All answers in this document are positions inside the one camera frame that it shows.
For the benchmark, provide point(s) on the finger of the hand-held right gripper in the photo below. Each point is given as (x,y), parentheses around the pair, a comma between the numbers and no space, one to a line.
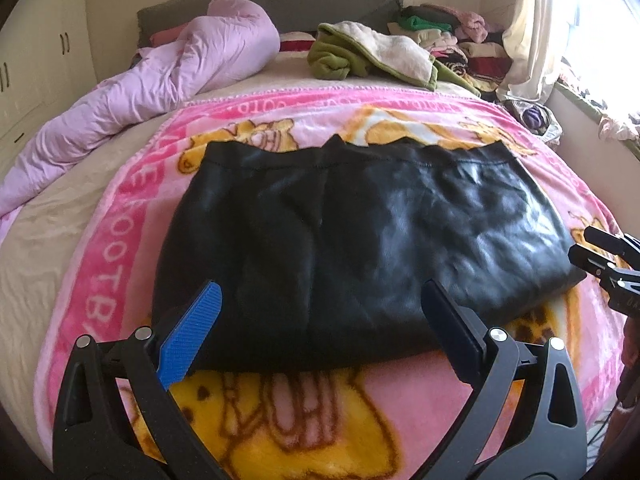
(590,259)
(612,240)

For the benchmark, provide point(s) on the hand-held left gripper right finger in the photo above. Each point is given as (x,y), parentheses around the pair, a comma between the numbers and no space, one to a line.
(452,327)

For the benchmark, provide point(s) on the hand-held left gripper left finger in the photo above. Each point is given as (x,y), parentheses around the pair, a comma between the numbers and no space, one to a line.
(192,330)

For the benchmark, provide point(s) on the black leather jacket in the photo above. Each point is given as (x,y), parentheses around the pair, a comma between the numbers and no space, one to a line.
(350,240)

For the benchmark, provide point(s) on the pile of folded clothes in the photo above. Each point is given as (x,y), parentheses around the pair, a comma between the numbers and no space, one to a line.
(475,50)

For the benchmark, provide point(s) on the pink printed blanket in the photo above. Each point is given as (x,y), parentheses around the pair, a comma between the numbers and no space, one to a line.
(125,240)

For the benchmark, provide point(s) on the purple cloth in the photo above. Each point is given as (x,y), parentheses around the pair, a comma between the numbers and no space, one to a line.
(535,117)

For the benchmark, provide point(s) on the bed with beige sheet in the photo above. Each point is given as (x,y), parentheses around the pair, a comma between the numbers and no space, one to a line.
(40,270)

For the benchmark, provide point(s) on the cream curtain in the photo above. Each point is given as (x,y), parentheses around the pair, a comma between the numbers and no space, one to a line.
(535,30)

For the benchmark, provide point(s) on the lilac quilt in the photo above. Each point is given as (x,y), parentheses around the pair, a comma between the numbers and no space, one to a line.
(165,70)

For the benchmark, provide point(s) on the green and cream garment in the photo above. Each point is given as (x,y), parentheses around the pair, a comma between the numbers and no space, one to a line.
(380,50)

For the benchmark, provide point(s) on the pink pillow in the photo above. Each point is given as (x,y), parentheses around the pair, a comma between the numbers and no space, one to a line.
(167,36)

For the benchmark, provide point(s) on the red pillow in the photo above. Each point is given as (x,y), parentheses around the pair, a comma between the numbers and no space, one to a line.
(296,42)

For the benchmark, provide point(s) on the cream wardrobe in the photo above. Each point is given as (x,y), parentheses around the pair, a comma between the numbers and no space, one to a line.
(40,60)

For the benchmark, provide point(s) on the grey headboard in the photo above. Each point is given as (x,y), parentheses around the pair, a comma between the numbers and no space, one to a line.
(310,5)

